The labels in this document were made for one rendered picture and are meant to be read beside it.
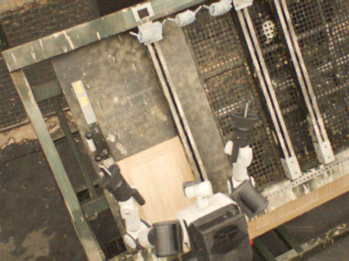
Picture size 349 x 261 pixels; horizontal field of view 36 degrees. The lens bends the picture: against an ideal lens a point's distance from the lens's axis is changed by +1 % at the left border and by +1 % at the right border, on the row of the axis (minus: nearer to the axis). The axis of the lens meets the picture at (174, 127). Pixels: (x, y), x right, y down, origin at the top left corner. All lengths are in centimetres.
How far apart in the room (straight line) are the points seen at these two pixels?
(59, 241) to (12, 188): 77
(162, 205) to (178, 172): 20
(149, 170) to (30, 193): 199
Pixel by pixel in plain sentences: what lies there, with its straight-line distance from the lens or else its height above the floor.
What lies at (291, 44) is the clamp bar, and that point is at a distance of 307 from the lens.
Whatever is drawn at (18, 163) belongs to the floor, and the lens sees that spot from 497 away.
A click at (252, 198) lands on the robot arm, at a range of 249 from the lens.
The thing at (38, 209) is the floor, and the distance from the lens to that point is 452.
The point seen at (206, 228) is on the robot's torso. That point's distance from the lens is 230.
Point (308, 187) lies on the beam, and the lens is 320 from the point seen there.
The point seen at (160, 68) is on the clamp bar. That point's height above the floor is 162.
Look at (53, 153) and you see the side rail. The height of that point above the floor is 147.
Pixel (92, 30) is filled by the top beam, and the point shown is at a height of 191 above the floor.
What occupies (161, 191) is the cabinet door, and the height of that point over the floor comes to 109.
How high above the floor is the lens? 325
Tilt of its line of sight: 42 degrees down
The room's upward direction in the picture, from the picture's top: 10 degrees counter-clockwise
